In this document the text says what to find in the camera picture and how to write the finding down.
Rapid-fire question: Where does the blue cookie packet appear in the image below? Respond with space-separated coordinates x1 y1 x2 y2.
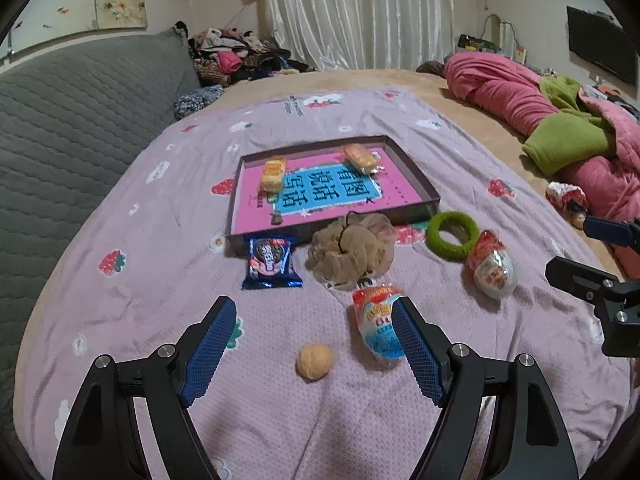
241 236 305 291

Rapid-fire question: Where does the blue egg toy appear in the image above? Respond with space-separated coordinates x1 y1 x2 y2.
351 284 408 360

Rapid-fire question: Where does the black television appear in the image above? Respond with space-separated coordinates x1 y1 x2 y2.
566 6 639 86

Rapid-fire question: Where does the grey quilted headboard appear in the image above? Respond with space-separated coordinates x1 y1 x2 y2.
0 27 201 441

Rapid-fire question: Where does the walnut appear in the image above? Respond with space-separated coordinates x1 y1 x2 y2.
296 343 333 381

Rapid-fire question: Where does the long yellow snack packet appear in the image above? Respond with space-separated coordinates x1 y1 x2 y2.
340 143 385 177

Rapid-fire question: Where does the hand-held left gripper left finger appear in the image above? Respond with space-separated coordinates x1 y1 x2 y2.
52 296 238 480

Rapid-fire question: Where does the pile of clothes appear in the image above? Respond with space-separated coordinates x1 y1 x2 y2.
175 21 316 87

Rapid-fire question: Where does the dark green bag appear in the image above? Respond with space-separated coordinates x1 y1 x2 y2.
457 34 501 54

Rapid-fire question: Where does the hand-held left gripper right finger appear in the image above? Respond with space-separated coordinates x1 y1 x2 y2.
391 296 581 480

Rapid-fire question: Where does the blue patterned cloth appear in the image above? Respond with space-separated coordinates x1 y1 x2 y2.
173 85 225 121

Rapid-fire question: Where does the pink duvet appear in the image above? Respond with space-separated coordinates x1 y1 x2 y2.
444 51 640 281

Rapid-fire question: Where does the short yellow snack packet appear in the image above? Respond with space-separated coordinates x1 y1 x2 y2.
260 156 289 193

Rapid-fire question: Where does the red egg toy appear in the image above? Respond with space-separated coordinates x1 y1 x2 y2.
466 230 517 301

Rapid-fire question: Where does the white curtain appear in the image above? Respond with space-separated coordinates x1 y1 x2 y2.
257 0 458 72

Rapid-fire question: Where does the green fuzzy hair ring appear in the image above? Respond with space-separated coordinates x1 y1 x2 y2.
426 211 481 262

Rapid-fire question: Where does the green fleece blanket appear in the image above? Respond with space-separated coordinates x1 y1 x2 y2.
522 75 618 177

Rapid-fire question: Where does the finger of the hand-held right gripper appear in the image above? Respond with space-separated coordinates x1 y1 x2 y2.
584 215 640 249
545 256 617 304

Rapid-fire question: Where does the beige mesh scrunchie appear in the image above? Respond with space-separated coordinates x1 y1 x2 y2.
306 212 397 282

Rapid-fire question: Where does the purple strawberry print blanket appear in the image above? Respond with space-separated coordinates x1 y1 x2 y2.
17 85 636 480

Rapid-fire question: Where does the shallow pink-bottomed box tray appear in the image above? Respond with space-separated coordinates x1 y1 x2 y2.
226 135 441 242

